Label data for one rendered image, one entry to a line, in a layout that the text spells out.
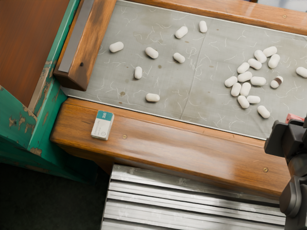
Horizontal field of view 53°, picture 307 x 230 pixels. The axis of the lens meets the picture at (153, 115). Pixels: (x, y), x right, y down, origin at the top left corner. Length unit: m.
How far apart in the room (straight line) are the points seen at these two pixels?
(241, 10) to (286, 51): 0.15
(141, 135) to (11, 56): 0.31
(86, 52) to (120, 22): 0.18
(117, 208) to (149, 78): 0.32
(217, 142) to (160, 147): 0.13
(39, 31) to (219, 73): 0.42
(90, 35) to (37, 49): 0.14
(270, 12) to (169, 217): 0.57
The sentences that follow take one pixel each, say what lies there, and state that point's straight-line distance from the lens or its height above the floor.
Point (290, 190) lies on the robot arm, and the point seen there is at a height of 1.03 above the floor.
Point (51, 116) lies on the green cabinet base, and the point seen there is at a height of 0.78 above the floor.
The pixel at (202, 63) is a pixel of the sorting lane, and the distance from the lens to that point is 0.79.
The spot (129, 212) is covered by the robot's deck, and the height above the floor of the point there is 0.67.
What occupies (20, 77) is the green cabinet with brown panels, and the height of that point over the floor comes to 0.94.
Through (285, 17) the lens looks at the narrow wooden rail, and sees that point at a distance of 0.89.
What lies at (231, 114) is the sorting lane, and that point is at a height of 0.74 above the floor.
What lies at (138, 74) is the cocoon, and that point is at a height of 0.76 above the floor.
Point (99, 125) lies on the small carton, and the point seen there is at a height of 0.79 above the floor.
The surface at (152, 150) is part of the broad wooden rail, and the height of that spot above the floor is 0.76.
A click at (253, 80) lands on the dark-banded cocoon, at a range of 0.78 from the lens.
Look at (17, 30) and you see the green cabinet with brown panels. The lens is 0.57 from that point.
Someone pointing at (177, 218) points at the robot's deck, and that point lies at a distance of 0.76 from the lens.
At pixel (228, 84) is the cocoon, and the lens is 0.76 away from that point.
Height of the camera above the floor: 1.43
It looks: 71 degrees down
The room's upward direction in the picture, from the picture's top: 2 degrees counter-clockwise
